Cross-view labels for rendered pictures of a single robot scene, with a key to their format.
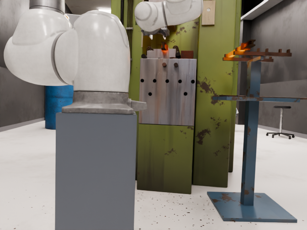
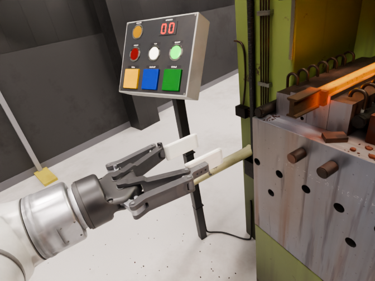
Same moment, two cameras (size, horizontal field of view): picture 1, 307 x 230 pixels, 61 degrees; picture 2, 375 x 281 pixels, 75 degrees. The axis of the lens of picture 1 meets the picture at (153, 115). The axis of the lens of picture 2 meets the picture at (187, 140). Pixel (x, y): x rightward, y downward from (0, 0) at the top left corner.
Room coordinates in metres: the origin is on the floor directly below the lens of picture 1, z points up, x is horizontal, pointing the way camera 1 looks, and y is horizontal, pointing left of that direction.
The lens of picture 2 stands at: (1.27, -0.30, 1.23)
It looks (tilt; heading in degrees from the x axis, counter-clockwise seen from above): 29 degrees down; 54
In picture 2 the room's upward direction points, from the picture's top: 10 degrees counter-clockwise
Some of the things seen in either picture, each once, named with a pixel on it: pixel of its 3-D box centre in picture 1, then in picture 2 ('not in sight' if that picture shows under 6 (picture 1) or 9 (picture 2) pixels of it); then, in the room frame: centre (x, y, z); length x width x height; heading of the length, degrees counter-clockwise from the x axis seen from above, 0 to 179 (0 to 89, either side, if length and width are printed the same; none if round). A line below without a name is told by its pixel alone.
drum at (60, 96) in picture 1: (61, 103); not in sight; (5.24, 1.84, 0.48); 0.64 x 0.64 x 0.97
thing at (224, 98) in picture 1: (252, 99); not in sight; (1.56, -0.59, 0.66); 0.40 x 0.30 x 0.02; 91
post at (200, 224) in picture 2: not in sight; (189, 163); (1.84, 0.52, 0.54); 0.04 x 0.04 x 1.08; 81
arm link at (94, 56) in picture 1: (98, 53); not in sight; (0.75, 0.16, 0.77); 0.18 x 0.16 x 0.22; 71
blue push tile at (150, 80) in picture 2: not in sight; (150, 79); (1.72, 0.49, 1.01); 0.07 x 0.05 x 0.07; 106
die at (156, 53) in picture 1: (164, 58); (356, 85); (2.04, -0.07, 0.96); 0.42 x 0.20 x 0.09; 171
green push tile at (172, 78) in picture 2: not in sight; (172, 80); (1.75, 0.40, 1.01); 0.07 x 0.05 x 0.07; 106
